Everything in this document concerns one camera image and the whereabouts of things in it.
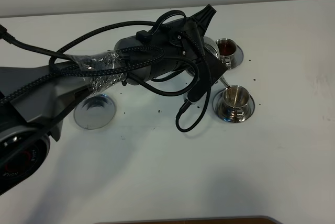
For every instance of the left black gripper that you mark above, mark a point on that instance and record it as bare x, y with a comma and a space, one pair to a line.
186, 34

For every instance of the stainless steel teapot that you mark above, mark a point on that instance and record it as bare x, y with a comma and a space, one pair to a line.
211, 46

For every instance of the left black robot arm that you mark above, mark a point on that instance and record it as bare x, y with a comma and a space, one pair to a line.
168, 59

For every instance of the far stainless steel teacup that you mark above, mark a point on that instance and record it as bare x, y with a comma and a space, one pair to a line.
227, 49

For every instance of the stainless steel teacup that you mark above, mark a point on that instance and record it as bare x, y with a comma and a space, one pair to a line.
236, 98
227, 49

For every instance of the far stainless steel saucer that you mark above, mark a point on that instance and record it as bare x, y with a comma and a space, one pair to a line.
234, 60

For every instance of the stainless steel saucer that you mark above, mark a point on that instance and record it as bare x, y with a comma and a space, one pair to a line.
234, 60
229, 114

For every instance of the near stainless steel saucer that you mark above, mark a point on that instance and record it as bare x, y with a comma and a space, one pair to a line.
229, 114

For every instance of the near stainless steel teacup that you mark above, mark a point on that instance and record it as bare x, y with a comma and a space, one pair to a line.
236, 98

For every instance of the round steel teapot trivet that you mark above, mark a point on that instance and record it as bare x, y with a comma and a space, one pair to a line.
95, 112

